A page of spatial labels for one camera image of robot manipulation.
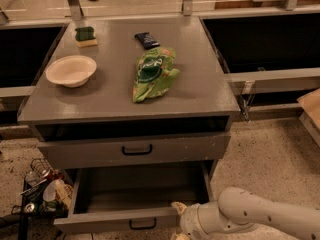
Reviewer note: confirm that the brown cardboard box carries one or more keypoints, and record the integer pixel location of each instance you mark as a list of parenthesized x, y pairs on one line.
[(310, 103)]

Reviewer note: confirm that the green yellow sponge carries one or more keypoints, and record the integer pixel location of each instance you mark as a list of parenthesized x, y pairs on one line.
[(85, 36)]

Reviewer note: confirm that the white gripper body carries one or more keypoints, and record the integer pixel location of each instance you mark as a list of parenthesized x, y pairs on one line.
[(188, 220)]

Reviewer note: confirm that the green chip bag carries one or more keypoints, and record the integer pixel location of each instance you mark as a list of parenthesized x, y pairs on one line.
[(155, 73)]

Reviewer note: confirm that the white cup in rack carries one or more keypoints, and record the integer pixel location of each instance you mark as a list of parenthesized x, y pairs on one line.
[(49, 193)]

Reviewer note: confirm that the grey drawer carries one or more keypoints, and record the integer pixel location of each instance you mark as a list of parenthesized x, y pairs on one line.
[(91, 153), (136, 197)]

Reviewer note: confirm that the grey drawer cabinet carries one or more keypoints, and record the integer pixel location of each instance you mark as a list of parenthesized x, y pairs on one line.
[(200, 100)]

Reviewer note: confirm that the grey top drawer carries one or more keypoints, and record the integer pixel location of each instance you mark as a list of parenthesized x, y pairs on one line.
[(91, 153)]

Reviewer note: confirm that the dark blue snack packet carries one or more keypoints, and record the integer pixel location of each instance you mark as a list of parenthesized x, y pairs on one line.
[(146, 40)]

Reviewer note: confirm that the white bowl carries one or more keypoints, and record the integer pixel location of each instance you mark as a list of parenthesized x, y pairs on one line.
[(71, 71)]

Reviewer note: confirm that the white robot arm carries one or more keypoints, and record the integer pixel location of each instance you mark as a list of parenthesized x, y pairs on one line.
[(238, 211)]

